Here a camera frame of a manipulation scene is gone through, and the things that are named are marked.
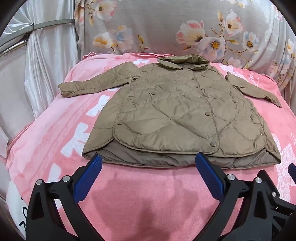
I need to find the grey floral cloth cover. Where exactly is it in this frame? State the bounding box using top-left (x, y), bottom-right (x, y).
top-left (74, 0), bottom-right (296, 93)

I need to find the tan quilted jacket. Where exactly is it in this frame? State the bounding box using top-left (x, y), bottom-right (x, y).
top-left (58, 54), bottom-right (282, 169)

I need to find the pink printed blanket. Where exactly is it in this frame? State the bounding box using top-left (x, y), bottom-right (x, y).
top-left (5, 52), bottom-right (296, 241)

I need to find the grey metal bar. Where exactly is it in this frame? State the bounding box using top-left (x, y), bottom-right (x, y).
top-left (0, 19), bottom-right (75, 45)

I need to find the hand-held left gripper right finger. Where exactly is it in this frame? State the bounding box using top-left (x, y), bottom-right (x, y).
top-left (195, 152), bottom-right (279, 241)

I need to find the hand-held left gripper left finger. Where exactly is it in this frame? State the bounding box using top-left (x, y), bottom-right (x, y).
top-left (25, 154), bottom-right (103, 241)

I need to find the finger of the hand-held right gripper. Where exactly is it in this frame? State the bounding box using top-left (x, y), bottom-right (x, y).
top-left (273, 163), bottom-right (296, 232)

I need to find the white satin curtain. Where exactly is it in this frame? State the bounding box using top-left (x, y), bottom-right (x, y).
top-left (0, 3), bottom-right (86, 202)

